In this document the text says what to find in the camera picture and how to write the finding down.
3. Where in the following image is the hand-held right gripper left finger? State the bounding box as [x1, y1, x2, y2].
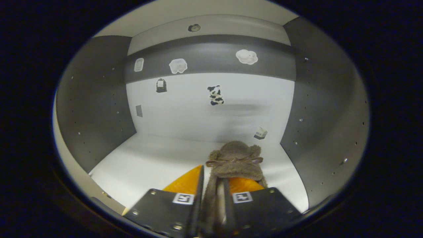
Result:
[122, 165, 205, 238]

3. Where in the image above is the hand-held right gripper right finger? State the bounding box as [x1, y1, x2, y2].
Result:
[222, 177, 303, 237]

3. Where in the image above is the brown fluffy shoe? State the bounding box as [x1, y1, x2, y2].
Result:
[200, 140, 268, 237]

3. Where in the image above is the white and grey shoe cabinet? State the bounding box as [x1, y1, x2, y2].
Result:
[53, 0, 370, 228]

